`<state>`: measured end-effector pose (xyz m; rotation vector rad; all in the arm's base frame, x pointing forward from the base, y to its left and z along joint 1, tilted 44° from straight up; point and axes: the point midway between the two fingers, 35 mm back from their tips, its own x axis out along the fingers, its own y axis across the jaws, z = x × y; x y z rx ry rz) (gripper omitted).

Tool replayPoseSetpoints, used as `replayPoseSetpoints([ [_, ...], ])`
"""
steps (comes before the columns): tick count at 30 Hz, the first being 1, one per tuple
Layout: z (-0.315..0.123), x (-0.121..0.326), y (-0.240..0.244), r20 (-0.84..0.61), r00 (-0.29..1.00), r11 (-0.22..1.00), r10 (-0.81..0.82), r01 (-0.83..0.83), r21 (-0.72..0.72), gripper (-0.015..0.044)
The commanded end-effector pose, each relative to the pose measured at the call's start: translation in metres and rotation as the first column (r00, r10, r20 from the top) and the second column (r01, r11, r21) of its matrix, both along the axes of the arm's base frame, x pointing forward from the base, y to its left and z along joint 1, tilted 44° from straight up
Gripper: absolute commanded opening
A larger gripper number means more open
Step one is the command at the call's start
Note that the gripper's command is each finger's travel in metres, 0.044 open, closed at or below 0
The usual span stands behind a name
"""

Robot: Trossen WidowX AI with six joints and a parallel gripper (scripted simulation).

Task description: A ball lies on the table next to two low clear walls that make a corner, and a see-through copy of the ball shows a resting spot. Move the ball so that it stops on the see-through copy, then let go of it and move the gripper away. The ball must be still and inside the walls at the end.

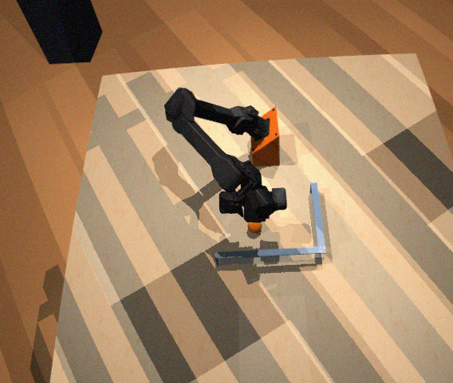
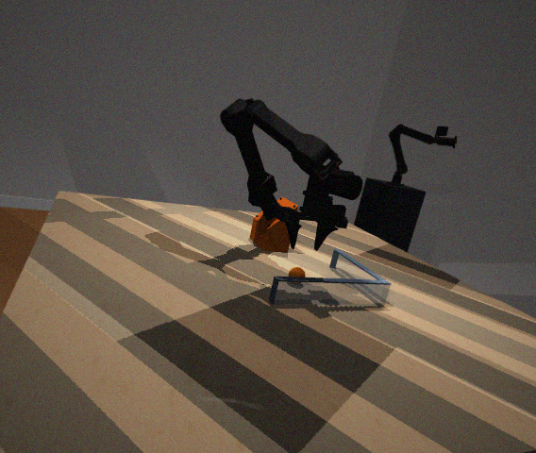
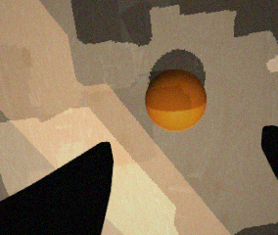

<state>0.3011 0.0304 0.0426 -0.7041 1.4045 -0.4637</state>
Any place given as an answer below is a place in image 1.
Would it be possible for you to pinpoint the blue l-shaped wall top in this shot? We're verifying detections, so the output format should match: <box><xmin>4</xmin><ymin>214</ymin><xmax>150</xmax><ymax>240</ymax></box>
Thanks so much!
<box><xmin>215</xmin><ymin>182</ymin><xmax>326</xmax><ymax>266</ymax></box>

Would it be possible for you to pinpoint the clear low walls forming corner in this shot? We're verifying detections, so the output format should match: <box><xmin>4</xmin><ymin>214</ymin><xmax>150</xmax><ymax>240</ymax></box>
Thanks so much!
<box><xmin>216</xmin><ymin>184</ymin><xmax>325</xmax><ymax>266</ymax></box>

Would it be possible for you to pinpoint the dark brown ball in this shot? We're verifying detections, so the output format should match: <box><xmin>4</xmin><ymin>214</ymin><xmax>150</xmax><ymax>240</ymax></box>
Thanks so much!
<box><xmin>248</xmin><ymin>223</ymin><xmax>262</xmax><ymax>233</ymax></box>

